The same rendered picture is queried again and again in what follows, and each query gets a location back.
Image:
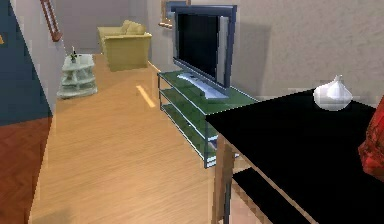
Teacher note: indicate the green glass television stand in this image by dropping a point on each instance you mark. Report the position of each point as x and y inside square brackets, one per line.
[190, 106]

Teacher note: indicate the flat screen television set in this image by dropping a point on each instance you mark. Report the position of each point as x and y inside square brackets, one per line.
[200, 43]

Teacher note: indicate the yellow sofa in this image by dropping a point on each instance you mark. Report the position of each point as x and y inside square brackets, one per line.
[126, 50]

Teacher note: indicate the black top wooden table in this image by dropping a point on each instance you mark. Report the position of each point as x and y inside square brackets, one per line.
[300, 150]

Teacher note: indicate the pale green corner shelf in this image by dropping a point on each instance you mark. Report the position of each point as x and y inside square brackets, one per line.
[78, 78]

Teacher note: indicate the small plant in pot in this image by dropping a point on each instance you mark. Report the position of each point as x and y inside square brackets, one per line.
[73, 56]

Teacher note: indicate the white round vase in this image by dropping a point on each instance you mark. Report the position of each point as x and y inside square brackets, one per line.
[332, 94]

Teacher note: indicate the red cloth object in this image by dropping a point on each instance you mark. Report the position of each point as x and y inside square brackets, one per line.
[375, 143]

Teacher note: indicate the small wooden wall shelf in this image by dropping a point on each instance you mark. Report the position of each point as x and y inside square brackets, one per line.
[165, 24]

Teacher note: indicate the blue framed wall picture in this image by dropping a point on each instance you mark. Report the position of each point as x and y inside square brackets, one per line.
[170, 9]

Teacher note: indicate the brown framed wall picture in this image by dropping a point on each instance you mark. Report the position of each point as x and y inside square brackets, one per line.
[51, 19]

